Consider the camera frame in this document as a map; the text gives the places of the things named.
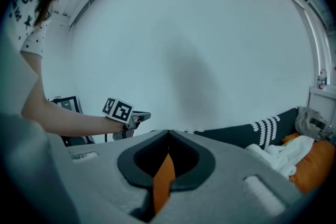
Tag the white fluffy blanket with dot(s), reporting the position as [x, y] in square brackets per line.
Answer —
[283, 154]

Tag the grey jacket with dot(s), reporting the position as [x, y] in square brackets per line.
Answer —
[307, 118]

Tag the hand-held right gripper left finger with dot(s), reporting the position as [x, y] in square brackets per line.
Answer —
[99, 178]

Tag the person's spotted white shirt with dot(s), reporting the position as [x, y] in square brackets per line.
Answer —
[29, 8]

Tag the person's left forearm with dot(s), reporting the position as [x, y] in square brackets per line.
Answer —
[73, 120]

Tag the white desk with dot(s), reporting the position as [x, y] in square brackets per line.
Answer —
[323, 102]

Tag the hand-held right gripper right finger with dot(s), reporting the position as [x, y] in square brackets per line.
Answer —
[231, 181]

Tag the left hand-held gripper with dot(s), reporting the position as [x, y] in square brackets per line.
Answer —
[118, 110]

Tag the small orange cushion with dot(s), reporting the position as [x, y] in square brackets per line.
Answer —
[315, 165]

